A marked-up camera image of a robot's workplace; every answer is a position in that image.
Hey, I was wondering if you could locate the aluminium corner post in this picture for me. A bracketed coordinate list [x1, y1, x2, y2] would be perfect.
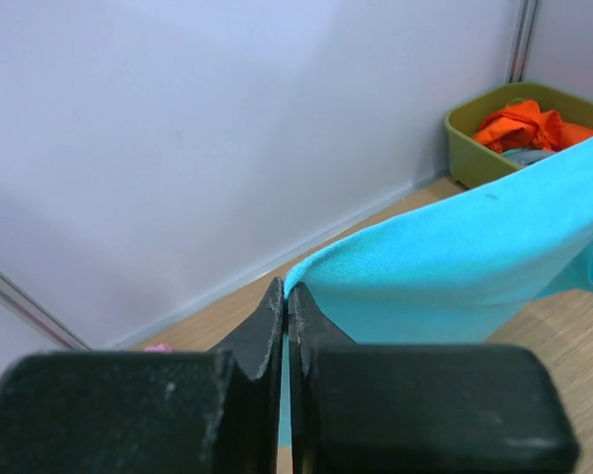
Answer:
[505, 0, 541, 84]
[0, 272, 92, 351]

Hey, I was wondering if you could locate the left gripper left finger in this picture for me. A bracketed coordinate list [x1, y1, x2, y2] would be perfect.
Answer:
[0, 278, 284, 473]

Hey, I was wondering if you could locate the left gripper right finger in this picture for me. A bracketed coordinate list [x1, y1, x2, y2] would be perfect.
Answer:
[288, 284, 581, 473]

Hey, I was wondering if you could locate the pink folded t shirt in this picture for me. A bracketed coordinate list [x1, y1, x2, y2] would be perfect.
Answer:
[143, 344, 173, 353]

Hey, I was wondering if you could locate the left aluminium corner post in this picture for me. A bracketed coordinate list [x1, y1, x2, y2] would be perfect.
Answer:
[0, 272, 92, 351]

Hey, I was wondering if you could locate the grey blue t shirt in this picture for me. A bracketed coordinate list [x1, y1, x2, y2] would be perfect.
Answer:
[501, 148, 554, 167]

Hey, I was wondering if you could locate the right aluminium corner post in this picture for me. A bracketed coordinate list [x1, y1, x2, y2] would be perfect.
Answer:
[505, 0, 541, 84]

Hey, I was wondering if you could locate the cyan t shirt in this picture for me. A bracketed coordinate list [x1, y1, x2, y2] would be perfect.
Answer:
[278, 127, 593, 445]

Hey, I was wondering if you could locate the orange t shirt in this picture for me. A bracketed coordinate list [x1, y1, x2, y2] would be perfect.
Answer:
[472, 100, 593, 154]

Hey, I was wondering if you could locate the olive green plastic bin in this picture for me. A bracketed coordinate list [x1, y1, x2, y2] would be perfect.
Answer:
[445, 82, 593, 189]

